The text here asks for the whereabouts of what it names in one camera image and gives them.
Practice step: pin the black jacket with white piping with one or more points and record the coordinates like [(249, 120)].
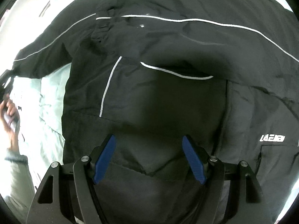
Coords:
[(224, 72)]

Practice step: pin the left forearm green sleeve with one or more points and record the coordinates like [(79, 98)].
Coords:
[(18, 188)]

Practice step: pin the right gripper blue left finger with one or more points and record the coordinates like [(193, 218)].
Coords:
[(88, 171)]

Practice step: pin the person's left hand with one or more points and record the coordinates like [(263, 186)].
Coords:
[(9, 124)]

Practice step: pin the light green quilt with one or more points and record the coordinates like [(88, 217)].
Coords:
[(41, 108)]

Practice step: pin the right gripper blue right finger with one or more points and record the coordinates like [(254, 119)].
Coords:
[(209, 172)]

